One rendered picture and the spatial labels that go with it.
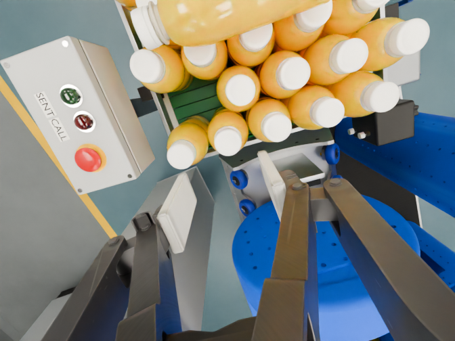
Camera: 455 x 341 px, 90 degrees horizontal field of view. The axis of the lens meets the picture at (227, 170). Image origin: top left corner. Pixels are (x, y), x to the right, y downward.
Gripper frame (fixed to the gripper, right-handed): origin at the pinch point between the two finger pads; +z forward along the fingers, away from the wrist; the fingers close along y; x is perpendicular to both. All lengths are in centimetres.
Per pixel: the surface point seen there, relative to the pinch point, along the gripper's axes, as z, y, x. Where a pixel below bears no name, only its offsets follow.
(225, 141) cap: 15.7, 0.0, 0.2
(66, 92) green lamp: 14.8, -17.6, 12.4
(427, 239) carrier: 91, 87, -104
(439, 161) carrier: 46, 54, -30
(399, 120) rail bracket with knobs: 25.8, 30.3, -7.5
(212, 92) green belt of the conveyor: 36.0, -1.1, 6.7
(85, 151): 14.8, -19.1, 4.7
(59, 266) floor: 126, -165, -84
